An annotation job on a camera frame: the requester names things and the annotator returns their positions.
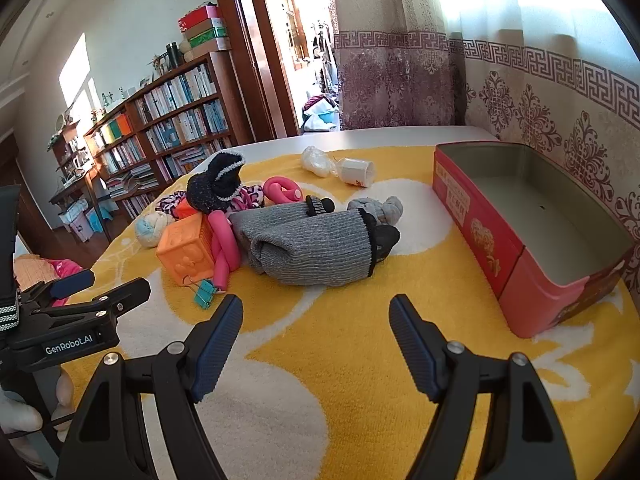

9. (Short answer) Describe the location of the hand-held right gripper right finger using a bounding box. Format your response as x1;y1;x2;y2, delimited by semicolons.
389;294;583;480

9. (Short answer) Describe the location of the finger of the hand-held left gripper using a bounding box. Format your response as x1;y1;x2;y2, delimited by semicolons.
22;269;96;306
32;277;151;333

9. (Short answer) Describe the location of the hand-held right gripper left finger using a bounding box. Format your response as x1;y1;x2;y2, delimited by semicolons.
55;294;244;480

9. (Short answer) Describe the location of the orange rubber cube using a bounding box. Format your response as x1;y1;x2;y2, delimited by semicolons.
156;217;221;288

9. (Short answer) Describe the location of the leopard print knotted plush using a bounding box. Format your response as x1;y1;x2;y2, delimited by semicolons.
155;191;191;218

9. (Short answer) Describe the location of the red tin box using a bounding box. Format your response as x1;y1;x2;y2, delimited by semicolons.
432;141;637;339

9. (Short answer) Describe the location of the leopard and pink scrunchie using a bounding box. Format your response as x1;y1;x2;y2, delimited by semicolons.
227;185;264;211

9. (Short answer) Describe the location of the clear plastic bag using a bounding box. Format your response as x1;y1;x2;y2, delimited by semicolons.
301;146;341;178

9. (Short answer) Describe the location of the person's left hand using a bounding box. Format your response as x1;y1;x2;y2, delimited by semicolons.
0;367;76;465

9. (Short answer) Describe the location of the pink cloth pile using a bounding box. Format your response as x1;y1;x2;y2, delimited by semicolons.
15;255;83;307

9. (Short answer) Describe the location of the teal binder clip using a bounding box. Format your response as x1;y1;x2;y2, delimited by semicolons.
182;276;216;311

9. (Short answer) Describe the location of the white and blue bin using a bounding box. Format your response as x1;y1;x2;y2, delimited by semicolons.
59;200;108;241

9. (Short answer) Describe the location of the white and blue knotted ball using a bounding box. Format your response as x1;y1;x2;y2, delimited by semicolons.
135;211;176;250

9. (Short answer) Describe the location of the yellow and white blanket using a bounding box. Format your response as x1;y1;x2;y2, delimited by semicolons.
60;147;640;480

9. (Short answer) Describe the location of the pink foam curler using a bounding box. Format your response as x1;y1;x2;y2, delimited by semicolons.
263;176;302;204
209;212;242;293

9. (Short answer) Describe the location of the wooden desk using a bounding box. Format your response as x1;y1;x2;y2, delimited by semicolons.
47;125;113;246

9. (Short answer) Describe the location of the grey knotted sock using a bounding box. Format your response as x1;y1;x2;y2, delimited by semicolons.
347;196;403;226

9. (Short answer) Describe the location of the black knitted sock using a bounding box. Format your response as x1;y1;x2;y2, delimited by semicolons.
186;149;247;213

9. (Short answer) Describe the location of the small white box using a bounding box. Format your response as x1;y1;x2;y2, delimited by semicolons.
340;156;376;188

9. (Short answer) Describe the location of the wooden bookshelf with books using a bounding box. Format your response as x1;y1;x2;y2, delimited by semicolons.
82;52;251;221

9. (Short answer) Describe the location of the white bag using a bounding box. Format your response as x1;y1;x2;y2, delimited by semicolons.
301;105;331;133

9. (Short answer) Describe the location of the cream and purple patterned curtain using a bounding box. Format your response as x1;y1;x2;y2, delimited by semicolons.
325;0;640;261

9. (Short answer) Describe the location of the brown box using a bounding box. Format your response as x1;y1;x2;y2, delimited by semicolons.
190;37;232;59

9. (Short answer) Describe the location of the green box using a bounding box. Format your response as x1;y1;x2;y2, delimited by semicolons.
186;26;228;47

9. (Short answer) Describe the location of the wooden door frame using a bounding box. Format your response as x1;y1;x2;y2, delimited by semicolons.
207;0;301;143

